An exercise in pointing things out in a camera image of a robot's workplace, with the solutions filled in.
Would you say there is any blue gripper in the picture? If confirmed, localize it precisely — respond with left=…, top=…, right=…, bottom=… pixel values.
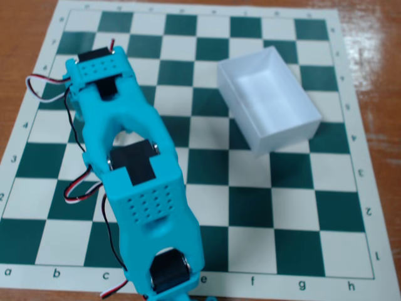
left=62, top=58, right=85, bottom=120

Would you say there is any white open rectangular box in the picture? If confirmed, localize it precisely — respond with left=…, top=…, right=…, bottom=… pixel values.
left=217, top=46, right=322, bottom=158

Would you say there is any green and white chessboard mat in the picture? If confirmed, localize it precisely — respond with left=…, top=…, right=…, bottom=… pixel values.
left=0, top=0, right=387, bottom=298

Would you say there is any thin black cable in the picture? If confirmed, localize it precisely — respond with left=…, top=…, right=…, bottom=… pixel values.
left=63, top=87, right=87, bottom=152
left=102, top=193, right=128, bottom=271

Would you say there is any red white black servo cable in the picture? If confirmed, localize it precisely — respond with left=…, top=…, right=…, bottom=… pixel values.
left=26, top=74, right=73, bottom=103
left=63, top=164, right=105, bottom=205

